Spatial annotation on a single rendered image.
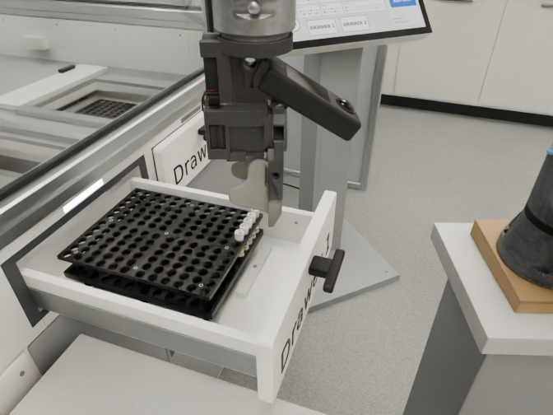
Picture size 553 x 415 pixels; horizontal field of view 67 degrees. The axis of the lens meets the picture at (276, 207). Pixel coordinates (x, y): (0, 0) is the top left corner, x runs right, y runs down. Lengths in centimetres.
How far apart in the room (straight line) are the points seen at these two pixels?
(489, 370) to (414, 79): 281
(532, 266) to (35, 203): 71
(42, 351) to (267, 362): 36
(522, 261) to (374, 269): 113
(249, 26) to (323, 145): 118
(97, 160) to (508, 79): 309
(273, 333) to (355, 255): 147
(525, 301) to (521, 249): 8
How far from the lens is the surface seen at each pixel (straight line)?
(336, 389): 149
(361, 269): 182
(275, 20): 39
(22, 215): 59
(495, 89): 347
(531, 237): 75
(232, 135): 42
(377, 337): 164
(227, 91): 42
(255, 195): 46
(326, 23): 131
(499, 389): 91
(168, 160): 79
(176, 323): 50
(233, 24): 39
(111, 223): 65
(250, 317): 56
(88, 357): 67
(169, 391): 60
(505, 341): 72
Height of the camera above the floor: 126
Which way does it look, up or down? 35 degrees down
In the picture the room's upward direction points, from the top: straight up
